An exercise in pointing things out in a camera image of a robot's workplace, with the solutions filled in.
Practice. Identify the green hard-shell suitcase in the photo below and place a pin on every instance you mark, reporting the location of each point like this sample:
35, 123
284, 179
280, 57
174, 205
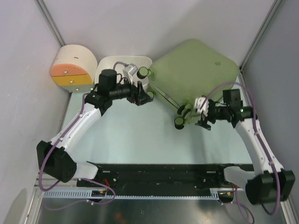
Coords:
189, 71

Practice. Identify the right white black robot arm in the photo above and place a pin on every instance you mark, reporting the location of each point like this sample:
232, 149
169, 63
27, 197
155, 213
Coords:
269, 182

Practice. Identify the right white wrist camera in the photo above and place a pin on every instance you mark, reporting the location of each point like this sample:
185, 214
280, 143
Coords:
201, 106

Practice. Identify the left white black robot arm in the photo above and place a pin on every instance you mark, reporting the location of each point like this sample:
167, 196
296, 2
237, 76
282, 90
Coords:
55, 157

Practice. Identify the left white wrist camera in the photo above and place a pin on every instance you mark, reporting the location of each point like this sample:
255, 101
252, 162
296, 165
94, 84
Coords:
129, 71

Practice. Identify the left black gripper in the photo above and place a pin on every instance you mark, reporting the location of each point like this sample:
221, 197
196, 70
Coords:
133, 97

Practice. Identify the cream drawer box orange fronts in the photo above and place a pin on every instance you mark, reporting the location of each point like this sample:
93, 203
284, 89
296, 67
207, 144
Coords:
74, 68

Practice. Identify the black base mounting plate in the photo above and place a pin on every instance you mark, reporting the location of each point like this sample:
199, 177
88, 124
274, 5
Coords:
176, 180

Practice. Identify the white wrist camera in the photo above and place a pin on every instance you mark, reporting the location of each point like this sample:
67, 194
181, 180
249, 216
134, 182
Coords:
201, 106
129, 71

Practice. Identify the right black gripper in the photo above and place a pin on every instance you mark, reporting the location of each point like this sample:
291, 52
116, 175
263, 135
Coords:
203, 120

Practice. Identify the white rectangular plastic basin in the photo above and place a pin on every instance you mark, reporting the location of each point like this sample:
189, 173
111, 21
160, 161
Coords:
109, 62

